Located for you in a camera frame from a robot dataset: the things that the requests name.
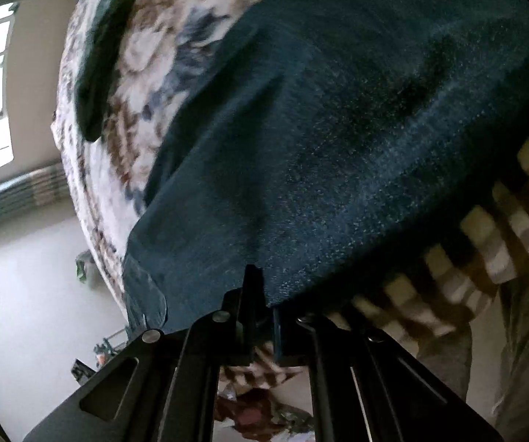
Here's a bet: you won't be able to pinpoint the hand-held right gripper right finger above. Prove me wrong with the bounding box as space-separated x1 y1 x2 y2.
273 306 505 442

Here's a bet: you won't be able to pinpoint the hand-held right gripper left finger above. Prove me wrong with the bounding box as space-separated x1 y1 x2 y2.
24 266 265 442

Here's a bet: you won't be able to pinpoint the dark teal pants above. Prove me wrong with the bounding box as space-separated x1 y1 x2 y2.
123 0 529 333

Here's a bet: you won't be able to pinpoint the green patterned wrapper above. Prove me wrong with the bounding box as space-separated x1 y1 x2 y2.
271 403 314 439

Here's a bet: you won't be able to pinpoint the red cloth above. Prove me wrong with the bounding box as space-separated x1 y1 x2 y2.
214 389 275 441

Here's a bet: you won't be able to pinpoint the small dark floor clutter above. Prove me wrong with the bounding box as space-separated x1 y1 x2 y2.
72 330 130 380

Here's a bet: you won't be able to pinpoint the green plastic bag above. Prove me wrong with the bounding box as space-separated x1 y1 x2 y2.
75 251 98 284

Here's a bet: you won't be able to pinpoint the brown white striped cloth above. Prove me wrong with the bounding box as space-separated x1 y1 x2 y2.
221 84 529 390

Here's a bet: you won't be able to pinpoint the floral printed blanket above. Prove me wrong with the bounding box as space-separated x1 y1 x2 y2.
50 0 303 315

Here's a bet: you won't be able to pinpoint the grey ribbed radiator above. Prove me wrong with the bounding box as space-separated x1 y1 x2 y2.
0 161 70 236

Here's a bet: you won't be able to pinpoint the dark cloth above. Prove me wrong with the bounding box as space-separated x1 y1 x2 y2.
74 0 142 143

